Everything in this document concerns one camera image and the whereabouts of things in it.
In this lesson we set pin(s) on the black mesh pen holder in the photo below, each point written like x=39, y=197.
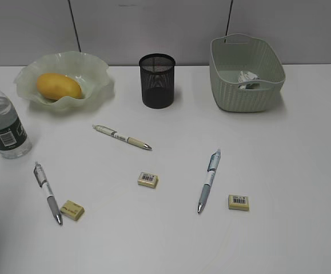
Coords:
x=157, y=80

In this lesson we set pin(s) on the white waste paper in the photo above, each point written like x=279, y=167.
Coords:
x=245, y=76

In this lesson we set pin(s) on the pale green wavy glass plate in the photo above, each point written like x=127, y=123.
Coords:
x=89, y=71

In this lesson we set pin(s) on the beige retractable pen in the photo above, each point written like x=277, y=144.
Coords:
x=126, y=139

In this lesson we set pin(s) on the blue white retractable pen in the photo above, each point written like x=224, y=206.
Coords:
x=211, y=171

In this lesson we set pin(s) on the yellow eraser barcode centre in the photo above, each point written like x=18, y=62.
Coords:
x=147, y=180

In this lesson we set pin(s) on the yellow mango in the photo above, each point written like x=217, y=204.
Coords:
x=56, y=86

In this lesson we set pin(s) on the yellow eraser barcode right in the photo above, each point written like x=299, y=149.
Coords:
x=237, y=202

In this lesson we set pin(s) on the clear plastic water bottle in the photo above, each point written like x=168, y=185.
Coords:
x=14, y=142

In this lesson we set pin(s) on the pale green woven plastic basket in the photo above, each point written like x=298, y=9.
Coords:
x=239, y=52

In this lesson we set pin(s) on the yellow eraser with black logo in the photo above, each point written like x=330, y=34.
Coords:
x=72, y=210

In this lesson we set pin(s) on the yellow eraser barcode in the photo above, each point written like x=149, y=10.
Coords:
x=237, y=202
x=147, y=180

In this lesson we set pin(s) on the white grey retractable pen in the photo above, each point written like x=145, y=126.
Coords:
x=45, y=186

